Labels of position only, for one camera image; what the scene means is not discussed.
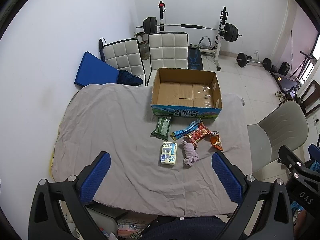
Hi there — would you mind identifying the white weight bench rack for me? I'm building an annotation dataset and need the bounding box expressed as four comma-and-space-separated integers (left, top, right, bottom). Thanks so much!
198, 7, 228, 71

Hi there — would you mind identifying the red snack packet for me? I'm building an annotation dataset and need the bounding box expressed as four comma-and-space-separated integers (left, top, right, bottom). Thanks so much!
185, 122, 211, 148

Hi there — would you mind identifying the green snack packet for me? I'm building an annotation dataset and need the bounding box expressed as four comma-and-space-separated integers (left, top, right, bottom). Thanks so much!
150, 116, 171, 141

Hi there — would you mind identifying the yellow tissue pack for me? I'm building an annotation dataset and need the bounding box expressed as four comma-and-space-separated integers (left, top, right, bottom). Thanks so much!
160, 142, 177, 165

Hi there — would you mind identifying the grey plastic chair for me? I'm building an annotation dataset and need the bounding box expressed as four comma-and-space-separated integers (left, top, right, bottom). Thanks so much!
247, 100, 309, 172

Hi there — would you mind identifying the dark blue cloth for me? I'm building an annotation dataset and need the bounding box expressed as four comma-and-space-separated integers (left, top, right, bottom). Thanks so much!
117, 70, 143, 86

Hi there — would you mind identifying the barbell on floor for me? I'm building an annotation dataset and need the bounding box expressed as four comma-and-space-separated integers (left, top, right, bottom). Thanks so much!
235, 53, 273, 71

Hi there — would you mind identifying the barbell on rack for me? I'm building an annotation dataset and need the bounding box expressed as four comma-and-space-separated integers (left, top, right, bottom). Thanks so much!
136, 17, 242, 42

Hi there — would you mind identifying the right white padded chair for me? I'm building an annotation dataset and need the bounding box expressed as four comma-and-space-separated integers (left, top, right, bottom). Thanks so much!
147, 32, 189, 86

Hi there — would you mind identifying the left white padded chair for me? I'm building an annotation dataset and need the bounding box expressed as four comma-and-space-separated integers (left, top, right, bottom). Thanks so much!
99, 38, 146, 85

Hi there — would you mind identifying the grey table cloth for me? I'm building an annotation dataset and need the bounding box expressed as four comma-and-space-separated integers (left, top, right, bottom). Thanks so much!
49, 82, 253, 218

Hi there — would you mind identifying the open cardboard box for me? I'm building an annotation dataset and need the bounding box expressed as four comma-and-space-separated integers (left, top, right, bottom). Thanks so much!
151, 68, 222, 120

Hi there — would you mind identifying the light blue snack packet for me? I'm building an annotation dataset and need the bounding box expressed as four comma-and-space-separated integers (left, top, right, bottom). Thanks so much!
170, 118, 202, 141

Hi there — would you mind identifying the dark wooden chair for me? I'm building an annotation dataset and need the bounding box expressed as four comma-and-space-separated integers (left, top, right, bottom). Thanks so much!
297, 80, 320, 118

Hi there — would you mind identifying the black treadmill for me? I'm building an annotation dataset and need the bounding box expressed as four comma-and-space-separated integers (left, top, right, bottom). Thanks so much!
271, 62, 301, 93

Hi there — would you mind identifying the white padded chair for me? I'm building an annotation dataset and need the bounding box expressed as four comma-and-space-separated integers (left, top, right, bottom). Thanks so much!
147, 32, 189, 86
99, 38, 146, 85

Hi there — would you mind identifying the blue foam mat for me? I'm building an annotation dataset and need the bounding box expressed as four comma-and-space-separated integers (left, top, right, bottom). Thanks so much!
74, 51, 119, 87

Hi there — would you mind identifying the orange panda snack packet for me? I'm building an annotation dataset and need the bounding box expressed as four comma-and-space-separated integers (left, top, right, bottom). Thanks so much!
210, 131, 223, 151

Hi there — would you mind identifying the black blue bench pad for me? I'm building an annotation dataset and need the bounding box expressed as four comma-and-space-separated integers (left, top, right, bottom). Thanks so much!
188, 44, 203, 70

